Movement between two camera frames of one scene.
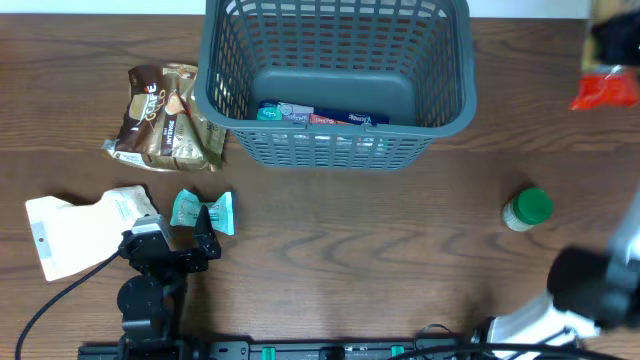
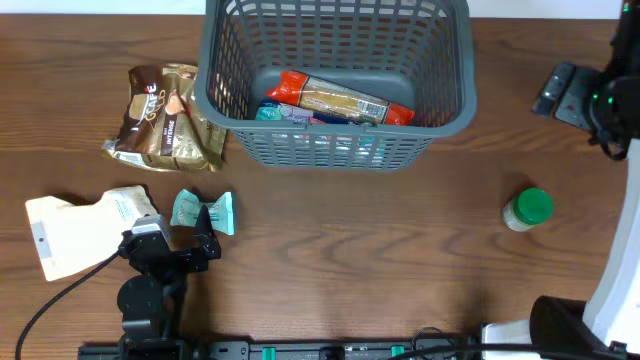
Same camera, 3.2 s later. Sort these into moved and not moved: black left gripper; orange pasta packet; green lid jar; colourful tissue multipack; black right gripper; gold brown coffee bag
Moved: black right gripper; orange pasta packet
Not moved: gold brown coffee bag; colourful tissue multipack; green lid jar; black left gripper
